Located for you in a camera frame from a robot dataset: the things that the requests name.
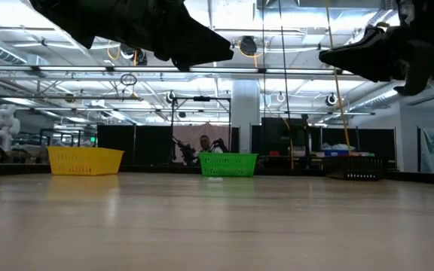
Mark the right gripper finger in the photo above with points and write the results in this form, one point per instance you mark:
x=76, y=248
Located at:
x=367, y=56
x=420, y=67

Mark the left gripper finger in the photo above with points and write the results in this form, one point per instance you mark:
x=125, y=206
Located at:
x=194, y=45

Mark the white plastic bone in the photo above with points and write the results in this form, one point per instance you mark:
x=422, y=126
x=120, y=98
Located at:
x=215, y=179

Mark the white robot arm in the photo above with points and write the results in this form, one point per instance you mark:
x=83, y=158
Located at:
x=5, y=124

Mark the black background robot arm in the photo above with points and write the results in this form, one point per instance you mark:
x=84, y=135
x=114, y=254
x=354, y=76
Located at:
x=219, y=145
x=185, y=150

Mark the black partition screen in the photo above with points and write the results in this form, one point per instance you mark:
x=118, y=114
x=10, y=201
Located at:
x=375, y=141
x=141, y=145

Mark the white building column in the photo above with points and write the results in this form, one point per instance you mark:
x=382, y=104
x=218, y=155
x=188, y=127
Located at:
x=246, y=113

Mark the pink curtain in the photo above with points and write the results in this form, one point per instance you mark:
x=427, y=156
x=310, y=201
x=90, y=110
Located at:
x=194, y=131

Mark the person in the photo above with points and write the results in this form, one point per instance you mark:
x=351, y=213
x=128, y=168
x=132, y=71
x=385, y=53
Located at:
x=203, y=145

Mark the blue box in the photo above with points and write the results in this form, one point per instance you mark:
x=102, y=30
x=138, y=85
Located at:
x=334, y=152

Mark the black plastic basket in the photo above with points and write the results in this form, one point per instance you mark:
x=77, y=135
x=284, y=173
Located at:
x=356, y=168

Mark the black cabinet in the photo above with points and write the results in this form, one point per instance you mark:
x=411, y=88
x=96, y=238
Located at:
x=273, y=135

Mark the green plastic basket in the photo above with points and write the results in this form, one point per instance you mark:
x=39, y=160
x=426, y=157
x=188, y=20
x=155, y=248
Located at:
x=228, y=164

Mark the yellow plastic basket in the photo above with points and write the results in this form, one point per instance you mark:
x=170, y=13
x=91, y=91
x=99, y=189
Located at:
x=85, y=161

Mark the black stand frame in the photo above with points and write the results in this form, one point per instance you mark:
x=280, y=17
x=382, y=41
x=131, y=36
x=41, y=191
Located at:
x=202, y=98

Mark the black table frame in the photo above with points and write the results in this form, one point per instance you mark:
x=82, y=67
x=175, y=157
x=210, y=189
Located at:
x=153, y=168

